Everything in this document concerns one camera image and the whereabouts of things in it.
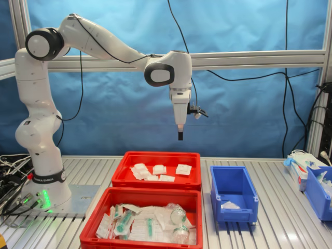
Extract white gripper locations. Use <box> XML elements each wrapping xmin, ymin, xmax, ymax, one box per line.
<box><xmin>170</xmin><ymin>89</ymin><xmax>193</xmax><ymax>142</ymax></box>

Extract red crate with bandages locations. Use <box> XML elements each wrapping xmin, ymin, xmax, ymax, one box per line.
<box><xmin>111</xmin><ymin>151</ymin><xmax>202</xmax><ymax>192</ymax></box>

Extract white face mask box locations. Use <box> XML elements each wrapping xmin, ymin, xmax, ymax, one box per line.
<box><xmin>287</xmin><ymin>155</ymin><xmax>309</xmax><ymax>192</ymax></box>

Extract blue backdrop cloth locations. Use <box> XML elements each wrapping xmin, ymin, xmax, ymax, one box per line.
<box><xmin>0</xmin><ymin>0</ymin><xmax>332</xmax><ymax>158</ymax></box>

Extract blue storage bin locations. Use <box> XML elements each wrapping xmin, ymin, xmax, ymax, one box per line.
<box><xmin>209</xmin><ymin>165</ymin><xmax>259</xmax><ymax>223</ymax></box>

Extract clear round filter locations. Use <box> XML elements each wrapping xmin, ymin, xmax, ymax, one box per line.
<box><xmin>170</xmin><ymin>208</ymin><xmax>186</xmax><ymax>224</ymax></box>

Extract white paper pouch pile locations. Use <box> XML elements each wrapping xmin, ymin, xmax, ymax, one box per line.
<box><xmin>153</xmin><ymin>206</ymin><xmax>172</xmax><ymax>230</ymax></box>

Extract white green-edged pouch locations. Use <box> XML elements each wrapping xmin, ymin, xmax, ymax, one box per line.
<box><xmin>121</xmin><ymin>204</ymin><xmax>142</xmax><ymax>215</ymax></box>

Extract slim green packaged syringe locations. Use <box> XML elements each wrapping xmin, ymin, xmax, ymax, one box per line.
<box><xmin>145</xmin><ymin>217</ymin><xmax>155</xmax><ymax>238</ymax></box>

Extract clear filter with green label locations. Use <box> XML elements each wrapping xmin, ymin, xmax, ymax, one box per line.
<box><xmin>172</xmin><ymin>225</ymin><xmax>190</xmax><ymax>243</ymax></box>

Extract green syringe in pouch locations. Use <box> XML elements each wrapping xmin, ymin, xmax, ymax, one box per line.
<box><xmin>110</xmin><ymin>204</ymin><xmax>124</xmax><ymax>221</ymax></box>

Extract clear wrapper bag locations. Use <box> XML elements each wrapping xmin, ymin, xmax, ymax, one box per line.
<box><xmin>181</xmin><ymin>220</ymin><xmax>198</xmax><ymax>246</ymax></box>

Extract large green packaged syringe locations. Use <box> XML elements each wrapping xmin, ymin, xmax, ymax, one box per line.
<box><xmin>114</xmin><ymin>210</ymin><xmax>136</xmax><ymax>236</ymax></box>

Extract white sterile pouch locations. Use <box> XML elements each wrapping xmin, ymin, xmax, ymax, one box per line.
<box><xmin>95</xmin><ymin>213</ymin><xmax>115</xmax><ymax>239</ymax></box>

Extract stack of face masks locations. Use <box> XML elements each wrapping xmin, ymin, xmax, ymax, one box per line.
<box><xmin>290</xmin><ymin>149</ymin><xmax>319</xmax><ymax>168</ymax></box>

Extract red crate with syringes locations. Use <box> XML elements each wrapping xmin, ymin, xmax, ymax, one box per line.
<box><xmin>79</xmin><ymin>186</ymin><xmax>204</xmax><ymax>249</ymax></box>

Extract black equipment rack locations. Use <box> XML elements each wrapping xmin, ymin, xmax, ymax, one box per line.
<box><xmin>307</xmin><ymin>81</ymin><xmax>332</xmax><ymax>159</ymax></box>

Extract blue bin with packets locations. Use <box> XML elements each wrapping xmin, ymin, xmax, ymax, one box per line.
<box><xmin>303</xmin><ymin>165</ymin><xmax>332</xmax><ymax>222</ymax></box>

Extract packets in blue bin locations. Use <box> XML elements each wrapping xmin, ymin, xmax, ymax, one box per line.
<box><xmin>315</xmin><ymin>171</ymin><xmax>332</xmax><ymax>198</ymax></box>

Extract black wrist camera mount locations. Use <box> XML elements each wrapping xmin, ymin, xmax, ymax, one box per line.
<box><xmin>188</xmin><ymin>101</ymin><xmax>209</xmax><ymax>120</ymax></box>

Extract aluminium profile frame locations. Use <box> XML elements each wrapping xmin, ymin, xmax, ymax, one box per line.
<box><xmin>0</xmin><ymin>0</ymin><xmax>332</xmax><ymax>159</ymax></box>

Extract black hanging cable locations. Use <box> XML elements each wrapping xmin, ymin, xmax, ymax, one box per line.
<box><xmin>167</xmin><ymin>0</ymin><xmax>321</xmax><ymax>81</ymax></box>

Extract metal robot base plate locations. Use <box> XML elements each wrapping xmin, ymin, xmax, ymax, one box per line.
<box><xmin>38</xmin><ymin>184</ymin><xmax>101</xmax><ymax>218</ymax></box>

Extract black camera cable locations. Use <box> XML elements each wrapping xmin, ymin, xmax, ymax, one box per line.
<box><xmin>56</xmin><ymin>15</ymin><xmax>201</xmax><ymax>147</ymax></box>

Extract black vertical cable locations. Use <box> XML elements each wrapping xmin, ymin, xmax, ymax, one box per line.
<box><xmin>281</xmin><ymin>0</ymin><xmax>309</xmax><ymax>158</ymax></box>

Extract tangled cable bundle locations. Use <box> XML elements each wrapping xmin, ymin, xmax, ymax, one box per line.
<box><xmin>0</xmin><ymin>153</ymin><xmax>44</xmax><ymax>217</ymax></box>

